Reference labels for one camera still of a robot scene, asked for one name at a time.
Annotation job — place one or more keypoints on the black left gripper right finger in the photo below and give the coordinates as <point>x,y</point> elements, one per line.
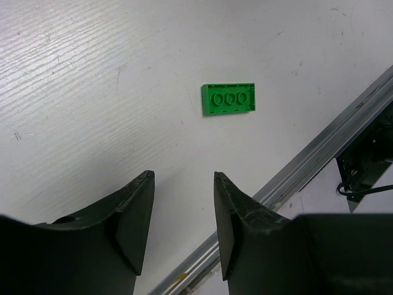
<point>262,252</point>

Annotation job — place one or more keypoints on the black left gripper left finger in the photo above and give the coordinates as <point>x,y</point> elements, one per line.
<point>97,250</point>

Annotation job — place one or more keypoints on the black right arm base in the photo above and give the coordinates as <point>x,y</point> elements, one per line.
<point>363,162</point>

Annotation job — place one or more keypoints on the green 2x3 lego plate brick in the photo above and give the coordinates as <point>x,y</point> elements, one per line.
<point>218,99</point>

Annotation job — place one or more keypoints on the aluminium front rail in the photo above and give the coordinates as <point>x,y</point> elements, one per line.
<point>295,175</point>

